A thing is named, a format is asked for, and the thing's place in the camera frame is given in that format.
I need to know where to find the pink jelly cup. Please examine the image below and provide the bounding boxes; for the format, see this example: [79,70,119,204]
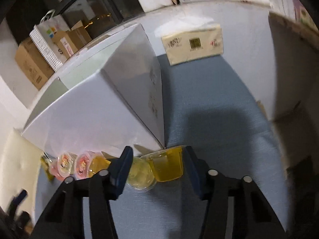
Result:
[49,152,77,181]

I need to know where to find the yellow jelly cup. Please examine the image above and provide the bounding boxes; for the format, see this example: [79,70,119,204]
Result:
[141,146,185,182]

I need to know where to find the tissue paper pack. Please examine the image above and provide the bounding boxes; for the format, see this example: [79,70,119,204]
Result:
[161,24,224,66]

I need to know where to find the white cushioned sofa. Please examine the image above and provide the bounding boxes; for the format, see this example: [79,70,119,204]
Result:
[1,129,43,219]

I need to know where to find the small yellow snack packet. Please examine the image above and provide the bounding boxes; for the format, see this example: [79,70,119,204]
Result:
[40,155,55,182]

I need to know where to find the cartoon lid jelly cup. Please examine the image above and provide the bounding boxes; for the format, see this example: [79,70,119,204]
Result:
[74,151,95,180]

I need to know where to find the open small cardboard box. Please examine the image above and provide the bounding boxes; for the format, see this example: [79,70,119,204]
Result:
[51,21,92,59]

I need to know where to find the white cardboard storage box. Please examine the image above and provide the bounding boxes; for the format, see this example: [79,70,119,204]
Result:
[22,24,165,157]

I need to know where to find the white dotted shopping bag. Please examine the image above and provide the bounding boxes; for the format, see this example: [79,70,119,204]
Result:
[29,9,70,72]

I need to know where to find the pale green jelly cup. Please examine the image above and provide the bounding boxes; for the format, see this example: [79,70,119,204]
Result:
[127,157,157,191]

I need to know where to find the large brown cardboard box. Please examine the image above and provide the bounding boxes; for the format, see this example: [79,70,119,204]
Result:
[15,37,54,90]

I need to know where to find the gold lid jelly cup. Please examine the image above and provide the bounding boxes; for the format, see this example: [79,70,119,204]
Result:
[87,153,111,177]

